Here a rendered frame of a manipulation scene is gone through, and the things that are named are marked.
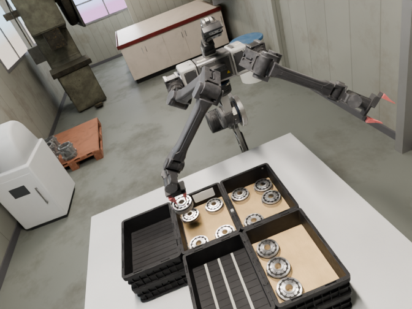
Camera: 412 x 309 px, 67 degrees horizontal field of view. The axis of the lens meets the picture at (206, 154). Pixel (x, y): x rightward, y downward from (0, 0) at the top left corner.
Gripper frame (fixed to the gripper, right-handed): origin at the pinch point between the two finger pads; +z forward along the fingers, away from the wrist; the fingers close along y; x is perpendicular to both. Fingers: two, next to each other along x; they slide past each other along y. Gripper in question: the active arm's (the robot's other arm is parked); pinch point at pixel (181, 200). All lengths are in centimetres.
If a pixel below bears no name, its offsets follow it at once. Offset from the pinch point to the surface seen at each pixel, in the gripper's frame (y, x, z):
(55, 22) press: -138, 510, -47
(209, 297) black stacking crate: -1.2, -40.6, 21.8
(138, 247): -33.0, 2.9, 22.4
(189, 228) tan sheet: -3.5, 1.9, 22.7
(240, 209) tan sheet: 26.6, 1.7, 23.1
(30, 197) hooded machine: -169, 168, 64
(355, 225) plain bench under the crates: 76, -25, 36
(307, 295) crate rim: 35, -61, 12
